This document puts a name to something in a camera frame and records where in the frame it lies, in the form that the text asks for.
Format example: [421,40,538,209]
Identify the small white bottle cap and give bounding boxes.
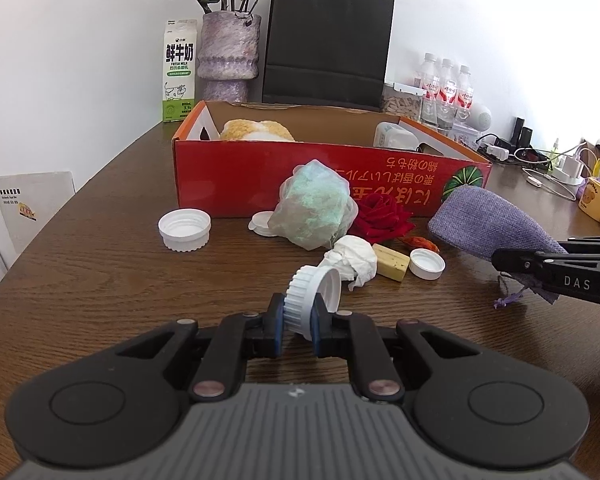
[409,249,446,281]

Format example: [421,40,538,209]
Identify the white power adapters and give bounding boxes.
[480,142,511,161]

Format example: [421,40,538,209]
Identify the purple cloth drawstring pouch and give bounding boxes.
[427,185,568,309]

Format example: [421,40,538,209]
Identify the black paper bag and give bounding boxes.
[261,0,395,113]

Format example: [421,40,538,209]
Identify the purple mottled vase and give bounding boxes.
[196,10,262,103]

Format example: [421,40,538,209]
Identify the white charging cable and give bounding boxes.
[522,165,581,201]

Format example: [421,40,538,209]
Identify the white round device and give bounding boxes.
[467,102,493,131]

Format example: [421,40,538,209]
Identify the yellow bear mug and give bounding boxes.
[578,176,600,223]

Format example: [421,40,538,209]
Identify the small crumpled white tissue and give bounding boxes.
[322,235,378,292]

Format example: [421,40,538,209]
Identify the white and green milk carton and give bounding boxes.
[161,18,199,123]

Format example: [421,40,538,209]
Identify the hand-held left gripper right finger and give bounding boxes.
[310,296,481,403]

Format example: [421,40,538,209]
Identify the white wall charger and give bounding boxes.
[562,155,588,183]

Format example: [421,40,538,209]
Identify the ribbed white bottle cap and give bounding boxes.
[282,264,343,341]

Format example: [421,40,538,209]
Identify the white wall sign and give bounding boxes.
[0,171,76,256]

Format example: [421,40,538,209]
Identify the black upright device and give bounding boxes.
[511,117,533,148]

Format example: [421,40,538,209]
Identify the orange dried petal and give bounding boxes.
[400,235,440,253]

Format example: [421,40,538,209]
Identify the large white bottle cap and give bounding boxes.
[158,208,212,252]

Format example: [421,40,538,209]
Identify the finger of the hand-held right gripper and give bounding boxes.
[560,235,600,260]
[491,247,576,277]

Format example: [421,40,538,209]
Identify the flat white lid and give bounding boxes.
[249,210,276,237]

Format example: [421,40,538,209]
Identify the red fabric rose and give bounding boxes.
[352,191,416,251]

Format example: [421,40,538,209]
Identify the yellow and white plush sheep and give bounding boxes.
[219,119,296,143]

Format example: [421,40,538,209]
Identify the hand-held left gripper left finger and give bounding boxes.
[115,292,286,403]

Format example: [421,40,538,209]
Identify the red cardboard box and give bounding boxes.
[172,100,493,219]

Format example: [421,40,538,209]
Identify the clear jar of snacks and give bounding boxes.
[382,82,426,123]

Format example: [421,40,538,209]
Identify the white patterned box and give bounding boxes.
[450,122,483,150]

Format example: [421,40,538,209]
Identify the plastic bag of green glitter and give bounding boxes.
[271,160,358,252]

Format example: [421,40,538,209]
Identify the white plastic wipes pack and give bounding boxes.
[373,121,417,151]

